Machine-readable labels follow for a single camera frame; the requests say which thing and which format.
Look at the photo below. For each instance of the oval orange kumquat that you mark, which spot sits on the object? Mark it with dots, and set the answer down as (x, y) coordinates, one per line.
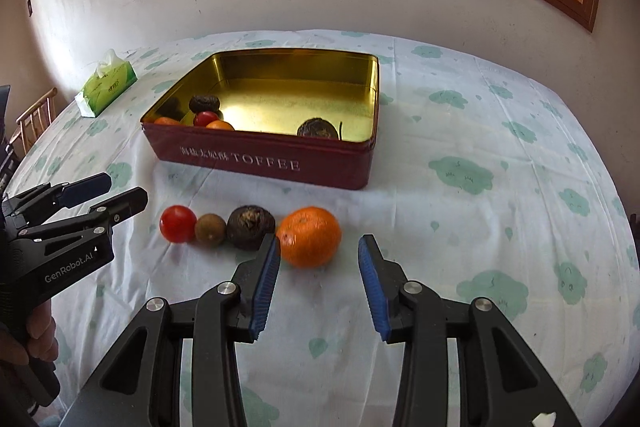
(220, 126)

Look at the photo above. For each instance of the dark wall switch plate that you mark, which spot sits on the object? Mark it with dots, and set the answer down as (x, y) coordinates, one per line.
(30, 7)

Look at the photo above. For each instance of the brown kiwi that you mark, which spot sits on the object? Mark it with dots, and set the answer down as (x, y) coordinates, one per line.
(210, 230)

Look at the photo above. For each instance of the dark brown water chestnut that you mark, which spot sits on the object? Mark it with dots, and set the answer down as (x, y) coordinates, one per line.
(250, 227)
(316, 129)

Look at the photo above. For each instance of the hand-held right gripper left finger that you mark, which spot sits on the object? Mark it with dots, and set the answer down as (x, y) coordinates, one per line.
(265, 287)

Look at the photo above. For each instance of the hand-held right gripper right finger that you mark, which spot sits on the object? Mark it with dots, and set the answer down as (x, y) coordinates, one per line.
(372, 287)

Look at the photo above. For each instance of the wooden chair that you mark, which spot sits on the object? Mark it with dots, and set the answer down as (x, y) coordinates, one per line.
(35, 117)

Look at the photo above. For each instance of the large orange tangerine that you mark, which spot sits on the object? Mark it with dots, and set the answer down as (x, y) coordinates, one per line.
(310, 237)

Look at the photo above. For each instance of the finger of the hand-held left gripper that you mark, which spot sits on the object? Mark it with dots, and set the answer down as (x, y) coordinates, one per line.
(125, 204)
(85, 189)

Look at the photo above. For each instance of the red tin box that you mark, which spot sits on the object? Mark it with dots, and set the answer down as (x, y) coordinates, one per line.
(270, 162)

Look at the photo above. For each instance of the small round orange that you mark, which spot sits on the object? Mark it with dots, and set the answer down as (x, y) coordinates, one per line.
(167, 121)

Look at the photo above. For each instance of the person's left hand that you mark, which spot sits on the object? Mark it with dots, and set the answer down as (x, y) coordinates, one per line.
(44, 332)

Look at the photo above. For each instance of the dark wrinkled passion fruit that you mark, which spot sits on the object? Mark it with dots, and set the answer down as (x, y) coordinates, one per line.
(203, 103)

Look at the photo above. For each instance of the red cherry tomato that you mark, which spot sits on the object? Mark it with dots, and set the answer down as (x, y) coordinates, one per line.
(205, 119)
(178, 224)

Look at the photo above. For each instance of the green tissue pack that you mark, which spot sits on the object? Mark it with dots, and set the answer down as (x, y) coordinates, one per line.
(107, 87)

